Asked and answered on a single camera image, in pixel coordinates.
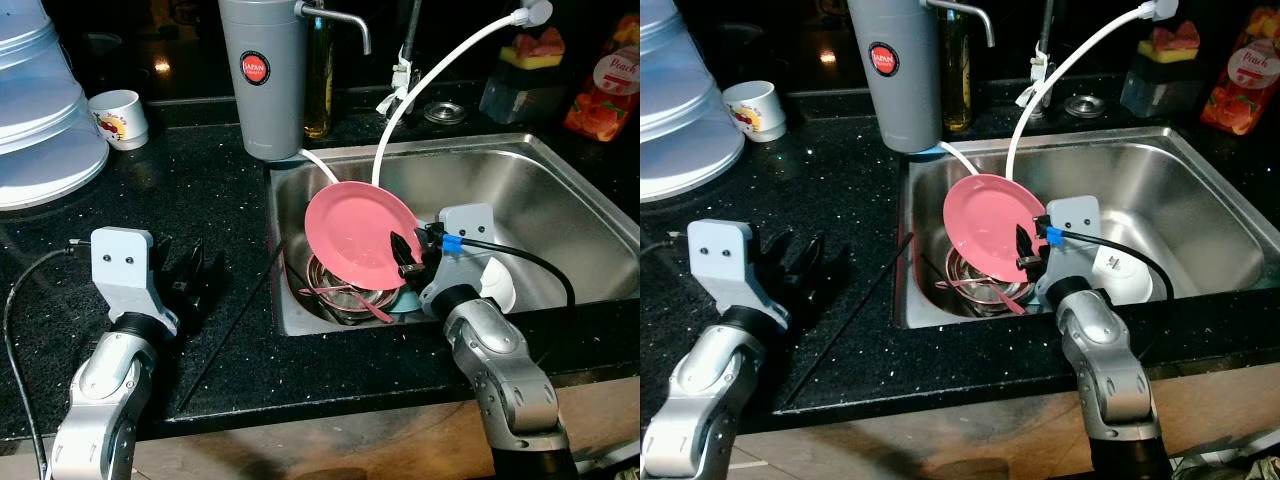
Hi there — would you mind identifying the dark sponge holder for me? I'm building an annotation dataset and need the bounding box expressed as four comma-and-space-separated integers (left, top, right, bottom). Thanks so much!
1120, 52, 1201, 119
480, 60, 566, 126

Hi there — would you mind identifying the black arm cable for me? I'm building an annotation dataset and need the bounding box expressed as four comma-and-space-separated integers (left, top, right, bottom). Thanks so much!
640, 232, 693, 256
2, 240, 96, 476
1040, 225, 1176, 306
425, 228, 577, 311

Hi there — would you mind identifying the pink plate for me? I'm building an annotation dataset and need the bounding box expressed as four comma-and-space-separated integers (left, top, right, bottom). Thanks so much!
304, 182, 426, 291
943, 174, 1049, 283

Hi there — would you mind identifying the chrome kitchen faucet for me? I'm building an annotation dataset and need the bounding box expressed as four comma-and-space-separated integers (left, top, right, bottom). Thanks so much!
398, 0, 426, 96
1038, 0, 1059, 86

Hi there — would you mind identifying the stainless steel sink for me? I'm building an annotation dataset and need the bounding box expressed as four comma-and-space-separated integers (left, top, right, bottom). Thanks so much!
265, 132, 640, 336
900, 125, 1280, 329

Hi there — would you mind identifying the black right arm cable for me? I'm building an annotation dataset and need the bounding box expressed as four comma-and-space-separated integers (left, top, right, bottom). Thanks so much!
425, 228, 577, 311
1040, 225, 1176, 306

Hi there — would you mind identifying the grey water filter cylinder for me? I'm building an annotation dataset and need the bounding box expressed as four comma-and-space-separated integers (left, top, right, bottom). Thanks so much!
848, 0, 944, 154
218, 0, 309, 163

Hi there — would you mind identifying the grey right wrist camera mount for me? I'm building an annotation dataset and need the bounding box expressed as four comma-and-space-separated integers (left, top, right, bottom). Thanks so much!
1033, 195, 1103, 291
418, 203, 501, 301

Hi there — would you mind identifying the yellow oil bottle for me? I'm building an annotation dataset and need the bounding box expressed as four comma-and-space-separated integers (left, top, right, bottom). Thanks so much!
303, 10, 336, 141
940, 8, 973, 133

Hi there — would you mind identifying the pink spoon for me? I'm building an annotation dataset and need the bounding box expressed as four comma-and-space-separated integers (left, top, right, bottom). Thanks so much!
935, 277, 1029, 317
298, 283, 397, 324

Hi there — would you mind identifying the white bowl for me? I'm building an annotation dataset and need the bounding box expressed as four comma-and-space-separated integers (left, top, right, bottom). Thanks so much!
478, 257, 518, 314
1088, 250, 1154, 306

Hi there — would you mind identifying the yellow and pink sponge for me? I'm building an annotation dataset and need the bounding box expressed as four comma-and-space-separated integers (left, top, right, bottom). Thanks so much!
503, 27, 566, 71
1138, 20, 1201, 63

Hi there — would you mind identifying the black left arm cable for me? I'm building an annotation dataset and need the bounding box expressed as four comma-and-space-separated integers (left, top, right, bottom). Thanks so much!
2, 240, 96, 476
640, 232, 693, 256

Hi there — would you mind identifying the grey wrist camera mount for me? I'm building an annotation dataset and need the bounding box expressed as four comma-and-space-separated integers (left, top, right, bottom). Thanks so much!
90, 227, 181, 331
686, 218, 776, 321
418, 203, 501, 301
1033, 195, 1103, 291

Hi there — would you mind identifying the wooden cabinet front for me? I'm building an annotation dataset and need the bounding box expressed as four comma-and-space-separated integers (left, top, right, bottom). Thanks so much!
740, 365, 1280, 480
130, 375, 640, 480

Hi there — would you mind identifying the chrome curved filter spout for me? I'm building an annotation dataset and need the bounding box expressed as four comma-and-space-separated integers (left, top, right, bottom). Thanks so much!
296, 0, 373, 56
930, 0, 997, 49

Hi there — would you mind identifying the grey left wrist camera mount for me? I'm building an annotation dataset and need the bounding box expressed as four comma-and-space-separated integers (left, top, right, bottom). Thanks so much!
686, 218, 776, 321
90, 227, 181, 331

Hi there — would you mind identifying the white flexible hose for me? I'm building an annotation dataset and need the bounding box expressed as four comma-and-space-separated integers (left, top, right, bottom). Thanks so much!
298, 0, 554, 191
938, 0, 1181, 186

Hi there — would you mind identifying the stainless steel bowl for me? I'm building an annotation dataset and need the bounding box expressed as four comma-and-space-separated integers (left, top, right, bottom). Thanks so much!
305, 255, 401, 323
945, 248, 1036, 316

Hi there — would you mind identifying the olive camouflage cloth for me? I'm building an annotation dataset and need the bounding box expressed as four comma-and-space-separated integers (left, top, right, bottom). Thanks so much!
1175, 455, 1280, 480

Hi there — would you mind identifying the large white plastic container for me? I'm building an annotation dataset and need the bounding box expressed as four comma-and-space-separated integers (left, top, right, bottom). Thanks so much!
0, 0, 109, 211
640, 0, 746, 203

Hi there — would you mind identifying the black chopstick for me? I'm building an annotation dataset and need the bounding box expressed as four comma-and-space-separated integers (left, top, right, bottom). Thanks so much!
778, 230, 919, 409
180, 245, 286, 411

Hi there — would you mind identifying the white cup with fruit print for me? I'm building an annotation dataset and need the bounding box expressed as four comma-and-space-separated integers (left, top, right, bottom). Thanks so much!
722, 80, 787, 143
88, 90, 149, 151

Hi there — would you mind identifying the white faucet clip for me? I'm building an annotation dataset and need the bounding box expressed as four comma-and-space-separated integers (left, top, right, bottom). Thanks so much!
1018, 52, 1051, 109
378, 58, 416, 116

